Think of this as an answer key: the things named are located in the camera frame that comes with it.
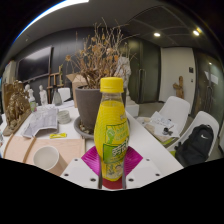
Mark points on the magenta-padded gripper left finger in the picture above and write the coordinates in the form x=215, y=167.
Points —
x=81, y=170

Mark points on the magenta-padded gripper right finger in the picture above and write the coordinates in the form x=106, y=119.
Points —
x=143, y=170

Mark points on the yellow drink bottle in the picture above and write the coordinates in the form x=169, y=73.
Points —
x=111, y=133

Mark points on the white mug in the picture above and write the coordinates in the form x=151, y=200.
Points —
x=46, y=158

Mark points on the grey plant saucer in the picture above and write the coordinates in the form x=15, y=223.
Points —
x=81, y=132

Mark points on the small yellow packet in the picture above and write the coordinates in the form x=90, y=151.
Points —
x=58, y=135

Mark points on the stack of papers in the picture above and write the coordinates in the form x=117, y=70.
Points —
x=161, y=125

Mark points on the small white bowl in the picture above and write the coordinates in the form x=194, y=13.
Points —
x=63, y=117

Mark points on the black backpack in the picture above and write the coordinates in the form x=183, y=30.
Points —
x=195, y=146

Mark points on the grey pot with dried plant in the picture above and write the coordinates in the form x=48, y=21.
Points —
x=87, y=106

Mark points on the white plaster statue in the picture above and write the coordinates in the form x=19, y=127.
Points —
x=131, y=106

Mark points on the white chair holding papers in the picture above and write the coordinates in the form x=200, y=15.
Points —
x=176, y=106

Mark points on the clear spray bottle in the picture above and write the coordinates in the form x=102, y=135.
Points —
x=57, y=98

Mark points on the white chair behind table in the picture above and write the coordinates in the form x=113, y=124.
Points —
x=65, y=94

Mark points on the white chair holding backpack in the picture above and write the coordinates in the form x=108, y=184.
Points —
x=208, y=120

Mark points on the white bottle with green label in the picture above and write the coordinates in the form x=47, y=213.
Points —
x=32, y=103

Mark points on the brown cardboard box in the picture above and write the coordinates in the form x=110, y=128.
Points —
x=76, y=86

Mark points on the white plaster bust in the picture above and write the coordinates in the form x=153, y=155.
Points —
x=43, y=95

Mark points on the brown carved sculpture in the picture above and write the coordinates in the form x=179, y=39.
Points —
x=16, y=108

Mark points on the wooden figure sculpture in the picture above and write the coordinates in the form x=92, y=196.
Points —
x=179, y=87

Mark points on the wooden easel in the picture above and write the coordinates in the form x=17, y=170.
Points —
x=53, y=81

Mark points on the round ceiling light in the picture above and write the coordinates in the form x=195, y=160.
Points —
x=156, y=34
x=196, y=32

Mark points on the black wall screen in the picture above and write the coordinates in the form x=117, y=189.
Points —
x=35, y=63

